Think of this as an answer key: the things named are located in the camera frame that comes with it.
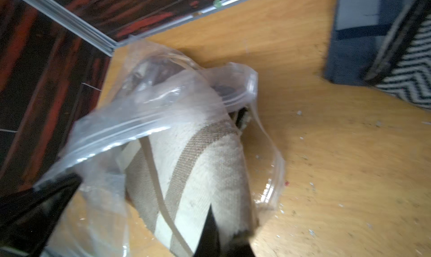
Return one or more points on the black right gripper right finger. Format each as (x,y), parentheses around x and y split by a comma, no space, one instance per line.
(210,242)

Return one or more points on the black white herringbone scarf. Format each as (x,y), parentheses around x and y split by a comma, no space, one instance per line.
(402,67)

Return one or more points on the cream tan striped scarf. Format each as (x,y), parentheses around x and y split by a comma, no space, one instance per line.
(174,176)

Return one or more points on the blue grey striped scarf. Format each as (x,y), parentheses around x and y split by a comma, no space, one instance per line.
(359,29)

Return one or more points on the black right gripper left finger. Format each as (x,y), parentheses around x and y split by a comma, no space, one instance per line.
(28,218)

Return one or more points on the clear plastic vacuum bag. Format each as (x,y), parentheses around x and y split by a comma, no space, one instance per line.
(158,88)

